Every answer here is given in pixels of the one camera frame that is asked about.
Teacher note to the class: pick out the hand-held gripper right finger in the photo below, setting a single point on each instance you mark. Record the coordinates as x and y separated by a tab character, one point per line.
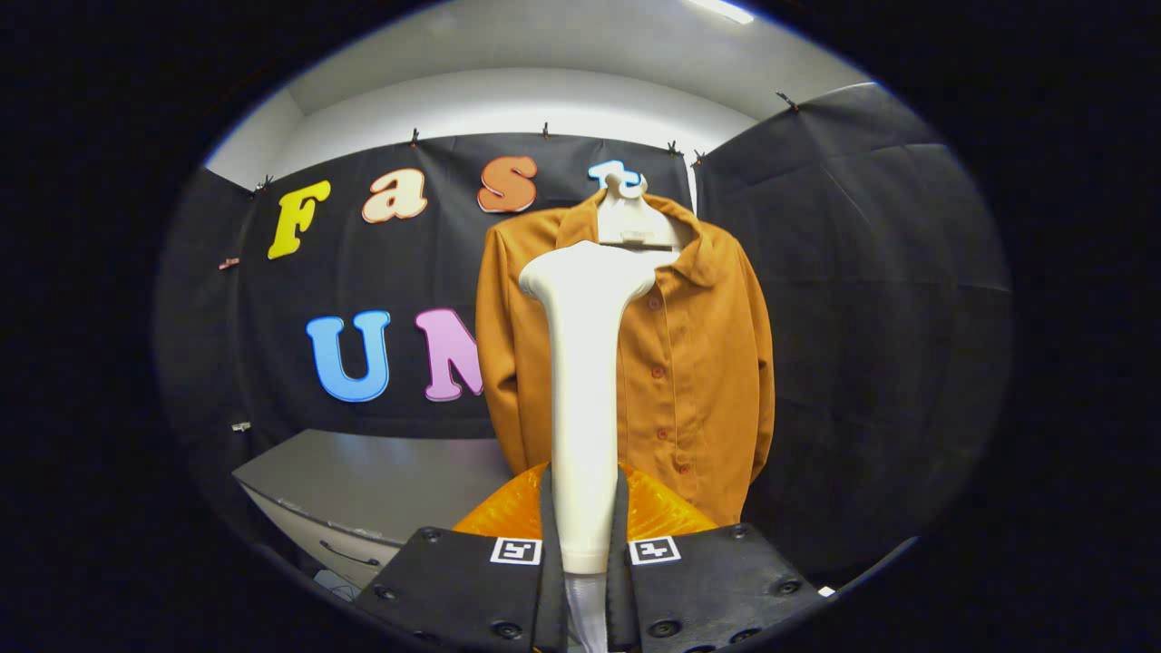
620	599

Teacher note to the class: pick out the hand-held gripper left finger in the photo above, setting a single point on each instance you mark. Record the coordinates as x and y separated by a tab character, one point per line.
550	599

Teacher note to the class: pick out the white garment steamer head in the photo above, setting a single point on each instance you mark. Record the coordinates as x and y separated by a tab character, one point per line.
583	390

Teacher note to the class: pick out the orange button-up shirt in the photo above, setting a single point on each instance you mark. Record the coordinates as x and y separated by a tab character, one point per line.
707	363

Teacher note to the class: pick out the white clothes hanger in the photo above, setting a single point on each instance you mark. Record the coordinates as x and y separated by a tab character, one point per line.
630	218

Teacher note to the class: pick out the grey cabinet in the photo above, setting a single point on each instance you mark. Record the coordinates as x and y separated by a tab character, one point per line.
381	481

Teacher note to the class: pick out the row of black cloth clips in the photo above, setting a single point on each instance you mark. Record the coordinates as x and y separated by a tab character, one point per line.
545	131

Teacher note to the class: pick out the long ceiling light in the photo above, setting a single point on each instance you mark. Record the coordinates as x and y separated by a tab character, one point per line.
721	9

